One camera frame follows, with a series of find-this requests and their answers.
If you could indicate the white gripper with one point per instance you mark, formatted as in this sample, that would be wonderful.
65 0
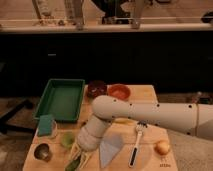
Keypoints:
87 142

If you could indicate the green pepper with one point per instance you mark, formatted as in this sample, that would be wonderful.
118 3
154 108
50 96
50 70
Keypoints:
72 166

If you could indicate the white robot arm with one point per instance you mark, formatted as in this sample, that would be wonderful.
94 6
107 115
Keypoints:
196 119

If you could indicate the metal cup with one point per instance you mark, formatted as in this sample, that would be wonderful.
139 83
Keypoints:
42 152

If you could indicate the grey folded cloth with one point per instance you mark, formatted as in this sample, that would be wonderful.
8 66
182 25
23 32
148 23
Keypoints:
110 146

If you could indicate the teal sponge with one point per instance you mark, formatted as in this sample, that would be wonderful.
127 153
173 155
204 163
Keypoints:
45 125

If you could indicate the yellow banana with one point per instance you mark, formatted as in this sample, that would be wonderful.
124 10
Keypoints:
123 121

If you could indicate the green plastic tray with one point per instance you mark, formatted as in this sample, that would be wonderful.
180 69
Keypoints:
61 98

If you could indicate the dark red bowl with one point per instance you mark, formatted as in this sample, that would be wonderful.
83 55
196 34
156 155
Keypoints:
96 88

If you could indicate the orange bowl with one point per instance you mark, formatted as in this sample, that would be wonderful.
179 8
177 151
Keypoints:
119 91

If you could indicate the yellow onion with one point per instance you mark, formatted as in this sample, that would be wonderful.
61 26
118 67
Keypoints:
162 147

